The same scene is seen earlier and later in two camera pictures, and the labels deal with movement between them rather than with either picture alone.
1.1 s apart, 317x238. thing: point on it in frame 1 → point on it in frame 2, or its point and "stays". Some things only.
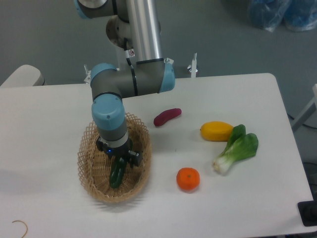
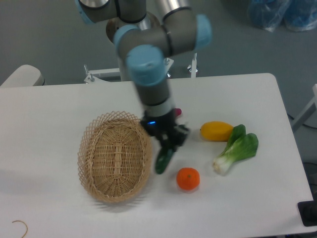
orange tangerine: [187, 178] stays
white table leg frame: [307, 112] stays
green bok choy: [240, 146] stays
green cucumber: [118, 172] → [163, 160]
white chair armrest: [24, 76] stays
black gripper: [134, 158] → [161, 126]
